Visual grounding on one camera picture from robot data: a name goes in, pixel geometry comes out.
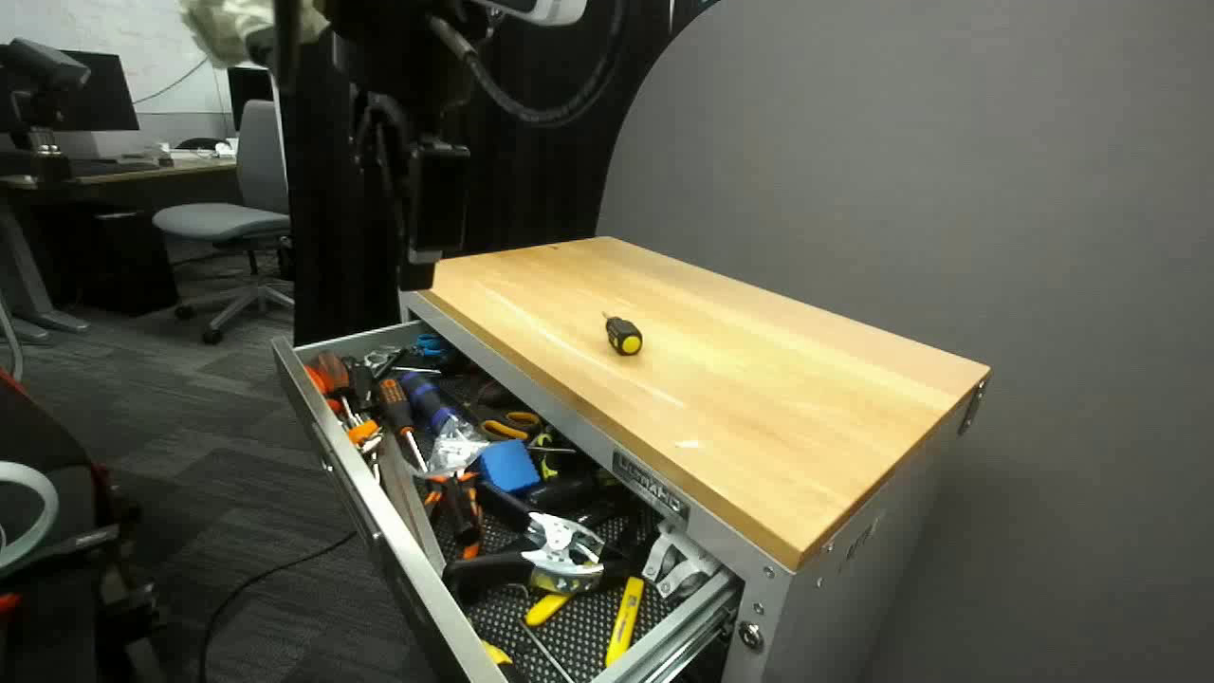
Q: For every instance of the black yellow stubby screwdriver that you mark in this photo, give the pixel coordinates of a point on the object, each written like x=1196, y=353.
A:
x=624, y=339

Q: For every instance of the black cabinet brand badge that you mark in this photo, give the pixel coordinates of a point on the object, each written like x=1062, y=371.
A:
x=651, y=485

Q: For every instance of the silver drawer slide rail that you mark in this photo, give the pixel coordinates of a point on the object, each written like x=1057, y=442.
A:
x=690, y=620

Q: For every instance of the silver white metal tool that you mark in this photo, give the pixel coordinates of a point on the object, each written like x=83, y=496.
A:
x=671, y=562

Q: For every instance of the black tilted monitor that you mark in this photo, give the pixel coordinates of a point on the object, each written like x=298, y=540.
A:
x=34, y=63

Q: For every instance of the wooden office desk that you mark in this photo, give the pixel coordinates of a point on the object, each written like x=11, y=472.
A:
x=117, y=176

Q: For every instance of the blue clear-tipped tool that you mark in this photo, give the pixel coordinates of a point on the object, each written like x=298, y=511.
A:
x=423, y=404

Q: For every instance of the metal drawer holding tools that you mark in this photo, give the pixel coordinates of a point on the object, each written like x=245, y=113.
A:
x=331, y=442

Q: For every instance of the orange black screwdriver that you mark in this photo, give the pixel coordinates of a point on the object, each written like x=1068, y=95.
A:
x=395, y=404

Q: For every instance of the grey fabric backdrop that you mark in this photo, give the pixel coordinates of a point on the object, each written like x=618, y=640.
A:
x=1012, y=191

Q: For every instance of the silver metal clamp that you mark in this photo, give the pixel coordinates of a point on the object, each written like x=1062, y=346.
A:
x=563, y=544

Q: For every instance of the black desk monitor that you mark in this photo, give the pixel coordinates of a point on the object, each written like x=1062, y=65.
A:
x=247, y=95
x=107, y=95

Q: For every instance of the blue plastic block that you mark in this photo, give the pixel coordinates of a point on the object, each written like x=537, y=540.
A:
x=509, y=467

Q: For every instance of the black mesh drawer liner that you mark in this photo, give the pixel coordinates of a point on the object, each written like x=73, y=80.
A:
x=573, y=640

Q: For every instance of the orange black pliers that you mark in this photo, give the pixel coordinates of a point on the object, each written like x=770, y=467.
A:
x=457, y=506

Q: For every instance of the grey office chair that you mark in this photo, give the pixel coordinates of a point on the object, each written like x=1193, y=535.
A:
x=223, y=220

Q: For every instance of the grey metal tool cabinet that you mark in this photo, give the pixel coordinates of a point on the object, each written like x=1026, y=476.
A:
x=859, y=609

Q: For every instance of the round cabinet lock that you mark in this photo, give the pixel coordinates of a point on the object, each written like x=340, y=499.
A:
x=753, y=634

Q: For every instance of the wooden cabinet countertop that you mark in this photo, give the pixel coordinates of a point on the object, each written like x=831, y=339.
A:
x=761, y=380

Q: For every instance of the black red equipment stand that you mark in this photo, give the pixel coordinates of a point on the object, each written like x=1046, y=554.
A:
x=61, y=630

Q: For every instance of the black under-desk pedestal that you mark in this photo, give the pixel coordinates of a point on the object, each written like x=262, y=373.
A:
x=128, y=258

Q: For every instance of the small blue tool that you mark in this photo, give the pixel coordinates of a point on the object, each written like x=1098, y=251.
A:
x=432, y=346

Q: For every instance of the yellow tool tip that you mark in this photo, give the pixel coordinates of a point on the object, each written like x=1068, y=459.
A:
x=494, y=655

